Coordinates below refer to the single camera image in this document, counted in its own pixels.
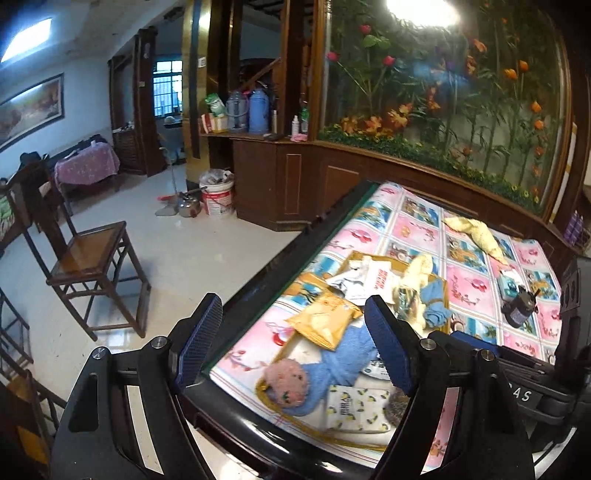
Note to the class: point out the white packet red print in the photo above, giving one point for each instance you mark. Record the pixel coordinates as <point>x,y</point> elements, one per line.
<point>383,279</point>

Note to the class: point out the barred window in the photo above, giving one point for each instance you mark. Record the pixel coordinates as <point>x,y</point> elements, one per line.
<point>166,90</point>

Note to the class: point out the table with pink cloth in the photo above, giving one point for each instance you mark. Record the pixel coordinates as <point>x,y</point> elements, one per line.
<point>87,161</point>

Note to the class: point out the teal tissue pack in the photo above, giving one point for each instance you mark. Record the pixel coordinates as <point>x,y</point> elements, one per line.
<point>508,281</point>

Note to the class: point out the artificial flower display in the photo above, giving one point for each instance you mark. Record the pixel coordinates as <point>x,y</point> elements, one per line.
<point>415,115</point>

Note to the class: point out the wooden chair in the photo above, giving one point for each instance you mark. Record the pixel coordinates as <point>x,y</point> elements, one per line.
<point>18,415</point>
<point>87,244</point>

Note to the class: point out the dark wooden counter cabinet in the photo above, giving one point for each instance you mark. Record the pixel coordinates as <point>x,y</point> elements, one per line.
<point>258,175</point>

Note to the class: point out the clear water jug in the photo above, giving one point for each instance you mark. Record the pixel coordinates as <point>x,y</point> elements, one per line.
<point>237,110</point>

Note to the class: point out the pink plush toy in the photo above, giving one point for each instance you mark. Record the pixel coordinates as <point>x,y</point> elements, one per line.
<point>288,381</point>

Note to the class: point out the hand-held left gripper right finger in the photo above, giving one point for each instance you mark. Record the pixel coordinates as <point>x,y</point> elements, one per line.
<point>388,346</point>

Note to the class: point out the green bottle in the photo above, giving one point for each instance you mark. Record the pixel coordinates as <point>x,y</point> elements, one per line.
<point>304,121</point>

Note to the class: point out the metal kettle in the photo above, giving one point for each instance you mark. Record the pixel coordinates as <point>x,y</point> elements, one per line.
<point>189,207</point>

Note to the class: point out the steel bottle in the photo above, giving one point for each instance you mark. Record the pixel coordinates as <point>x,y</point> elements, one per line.
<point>275,122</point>

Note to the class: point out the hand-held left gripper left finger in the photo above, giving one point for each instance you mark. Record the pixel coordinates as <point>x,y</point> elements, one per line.
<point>198,341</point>

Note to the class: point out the framed wall painting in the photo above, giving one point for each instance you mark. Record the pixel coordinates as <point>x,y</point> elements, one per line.
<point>32,108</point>

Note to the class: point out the white silver packet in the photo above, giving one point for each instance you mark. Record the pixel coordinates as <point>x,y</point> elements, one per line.
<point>345,284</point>

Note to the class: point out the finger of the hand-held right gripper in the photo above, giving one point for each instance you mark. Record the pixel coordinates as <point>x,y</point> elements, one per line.
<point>464,338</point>

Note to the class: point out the white spray bottle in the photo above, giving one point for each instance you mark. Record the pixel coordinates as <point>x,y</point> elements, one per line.
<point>295,128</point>

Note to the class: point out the pink cloth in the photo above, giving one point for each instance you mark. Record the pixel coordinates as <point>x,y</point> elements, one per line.
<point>300,137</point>

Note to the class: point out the long white packet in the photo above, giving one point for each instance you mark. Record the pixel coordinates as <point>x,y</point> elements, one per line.
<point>358,270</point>

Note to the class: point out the black bundle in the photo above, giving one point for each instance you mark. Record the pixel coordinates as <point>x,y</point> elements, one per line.
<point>31,159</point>

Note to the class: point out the yellow snack packet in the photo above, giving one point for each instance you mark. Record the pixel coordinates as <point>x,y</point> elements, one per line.
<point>323,318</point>

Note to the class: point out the pale yellow towel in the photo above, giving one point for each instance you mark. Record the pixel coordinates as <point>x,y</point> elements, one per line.
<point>480,233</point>
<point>422,267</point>

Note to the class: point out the red white box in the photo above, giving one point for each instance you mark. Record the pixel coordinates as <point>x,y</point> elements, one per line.
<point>214,123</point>

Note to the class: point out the green white bag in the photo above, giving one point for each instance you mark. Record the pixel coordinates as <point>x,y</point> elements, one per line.
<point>215,104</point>

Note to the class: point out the grey knitted pouch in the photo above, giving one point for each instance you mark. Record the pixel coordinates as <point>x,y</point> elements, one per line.
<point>397,410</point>

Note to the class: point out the lemon print packet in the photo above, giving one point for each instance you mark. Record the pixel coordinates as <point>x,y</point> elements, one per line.
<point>355,408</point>

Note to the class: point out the wooden bench green cushion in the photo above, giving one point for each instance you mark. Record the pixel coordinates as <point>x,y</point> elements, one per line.
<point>7,212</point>

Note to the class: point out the printed fruit tablecloth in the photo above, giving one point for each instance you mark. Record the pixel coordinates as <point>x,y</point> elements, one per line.
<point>471,281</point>

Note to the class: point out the white plastic bucket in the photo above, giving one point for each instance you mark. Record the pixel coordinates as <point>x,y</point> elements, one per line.
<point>219,201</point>

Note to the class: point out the blue thermos flask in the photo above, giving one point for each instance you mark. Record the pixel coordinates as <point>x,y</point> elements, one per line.
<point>258,113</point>

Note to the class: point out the ceiling light panel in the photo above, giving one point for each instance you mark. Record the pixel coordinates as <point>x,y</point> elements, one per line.
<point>25,41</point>

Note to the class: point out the blue towel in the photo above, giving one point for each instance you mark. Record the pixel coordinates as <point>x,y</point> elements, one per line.
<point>351,360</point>

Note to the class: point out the small blue cloth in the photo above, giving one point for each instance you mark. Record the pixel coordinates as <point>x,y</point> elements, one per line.
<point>434,302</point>

